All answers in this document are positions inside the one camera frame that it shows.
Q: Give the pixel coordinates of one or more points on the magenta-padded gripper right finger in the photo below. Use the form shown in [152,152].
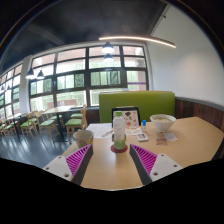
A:
[146,160]

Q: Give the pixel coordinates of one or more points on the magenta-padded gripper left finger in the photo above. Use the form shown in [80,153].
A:
[78,160]

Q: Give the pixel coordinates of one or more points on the green-capped white drink bottle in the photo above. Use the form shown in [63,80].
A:
[119,131]

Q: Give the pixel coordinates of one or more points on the beige patterned cup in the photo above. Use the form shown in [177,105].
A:
[83,138]

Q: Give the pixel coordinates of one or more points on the brown printed card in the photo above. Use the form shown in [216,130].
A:
[161,141]

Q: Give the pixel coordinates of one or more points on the white paper napkin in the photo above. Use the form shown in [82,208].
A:
[170,136]

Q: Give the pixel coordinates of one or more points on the small blue-capped bottle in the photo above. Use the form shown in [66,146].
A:
[144,126]

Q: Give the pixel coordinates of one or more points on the flat round red coaster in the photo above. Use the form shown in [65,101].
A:
[113,150]

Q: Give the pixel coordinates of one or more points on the white printed paper sheet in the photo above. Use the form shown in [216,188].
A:
[98,130]

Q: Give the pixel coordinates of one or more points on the wooden chairs with green seats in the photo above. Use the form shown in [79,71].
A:
[75,122]

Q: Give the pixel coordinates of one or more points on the white ceramic bowl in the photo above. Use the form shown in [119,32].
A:
[162,124]

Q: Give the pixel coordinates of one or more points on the black-framed menu stand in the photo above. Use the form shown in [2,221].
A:
[131,118]

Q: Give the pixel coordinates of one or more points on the wooden dining table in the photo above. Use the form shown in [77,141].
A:
[58,109]

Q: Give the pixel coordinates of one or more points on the green upholstered bench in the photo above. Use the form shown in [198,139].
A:
[146,101]

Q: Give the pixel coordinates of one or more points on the dark pendant lamp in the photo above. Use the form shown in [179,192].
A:
[30,74]
[40,75]
[108,58]
[108,49]

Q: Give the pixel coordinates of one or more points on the long linear ceiling light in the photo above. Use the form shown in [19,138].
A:
[140,39]

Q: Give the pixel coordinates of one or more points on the black-framed window wall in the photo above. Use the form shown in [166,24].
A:
[73,81]

